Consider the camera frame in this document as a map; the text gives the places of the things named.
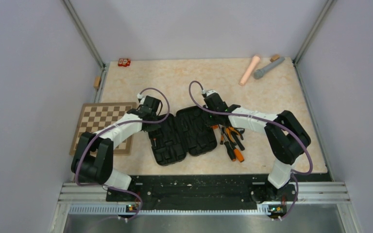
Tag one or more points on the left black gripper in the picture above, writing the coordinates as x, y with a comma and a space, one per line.
153, 127

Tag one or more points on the aluminium frame rail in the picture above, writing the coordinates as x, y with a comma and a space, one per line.
92, 200

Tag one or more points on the pink toy microphone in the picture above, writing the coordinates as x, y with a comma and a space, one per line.
253, 63

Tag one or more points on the wooden block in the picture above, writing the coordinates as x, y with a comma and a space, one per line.
274, 57
97, 83

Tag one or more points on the red toy car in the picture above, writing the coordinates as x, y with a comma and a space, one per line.
124, 62

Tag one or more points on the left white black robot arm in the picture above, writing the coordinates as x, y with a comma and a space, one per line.
92, 163

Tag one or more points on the orange handled pliers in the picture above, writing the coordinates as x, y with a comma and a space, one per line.
228, 130

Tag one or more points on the long orange handled screwdriver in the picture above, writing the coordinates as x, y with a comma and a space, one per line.
237, 153

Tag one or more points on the grey toy microphone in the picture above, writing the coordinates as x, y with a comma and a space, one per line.
258, 74

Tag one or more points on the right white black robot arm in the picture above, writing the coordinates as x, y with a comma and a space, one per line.
287, 139

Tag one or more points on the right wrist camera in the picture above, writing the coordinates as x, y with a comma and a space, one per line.
206, 93

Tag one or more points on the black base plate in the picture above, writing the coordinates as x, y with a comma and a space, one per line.
197, 192

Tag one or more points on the black plastic tool case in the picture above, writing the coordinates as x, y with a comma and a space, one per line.
181, 134

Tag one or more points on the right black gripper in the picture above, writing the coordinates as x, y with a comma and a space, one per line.
209, 122

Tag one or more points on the wooden chessboard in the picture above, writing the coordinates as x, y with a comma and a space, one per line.
97, 116

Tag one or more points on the left wooden block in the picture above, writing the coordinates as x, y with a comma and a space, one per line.
97, 83

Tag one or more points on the back wooden block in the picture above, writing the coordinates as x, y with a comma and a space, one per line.
274, 57

